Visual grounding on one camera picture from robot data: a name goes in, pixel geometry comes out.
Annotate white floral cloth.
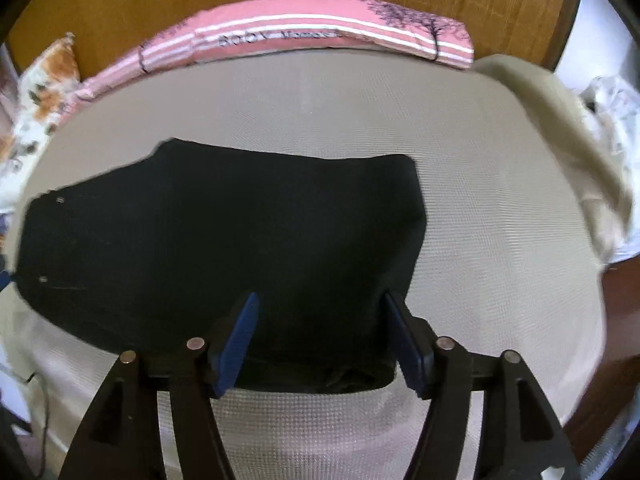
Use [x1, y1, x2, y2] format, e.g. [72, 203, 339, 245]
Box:
[580, 75, 640, 261]

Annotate beige blanket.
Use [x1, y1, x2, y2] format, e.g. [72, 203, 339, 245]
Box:
[472, 55, 636, 266]

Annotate white orange floral pillow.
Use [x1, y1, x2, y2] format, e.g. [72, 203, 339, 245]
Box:
[0, 32, 81, 211]

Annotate grey woven bed mat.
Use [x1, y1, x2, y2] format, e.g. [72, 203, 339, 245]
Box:
[0, 47, 608, 480]

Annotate pink striped tree-print pillow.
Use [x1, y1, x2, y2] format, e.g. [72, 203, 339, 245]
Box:
[75, 0, 475, 111]

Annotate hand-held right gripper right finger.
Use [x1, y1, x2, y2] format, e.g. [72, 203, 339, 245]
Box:
[384, 291, 583, 480]

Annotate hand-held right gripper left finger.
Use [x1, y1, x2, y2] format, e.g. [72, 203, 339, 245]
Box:
[57, 291, 261, 480]

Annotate black pants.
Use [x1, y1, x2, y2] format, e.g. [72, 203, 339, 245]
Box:
[15, 137, 428, 396]

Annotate black cable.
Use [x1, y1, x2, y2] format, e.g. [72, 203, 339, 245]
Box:
[25, 372, 52, 466]

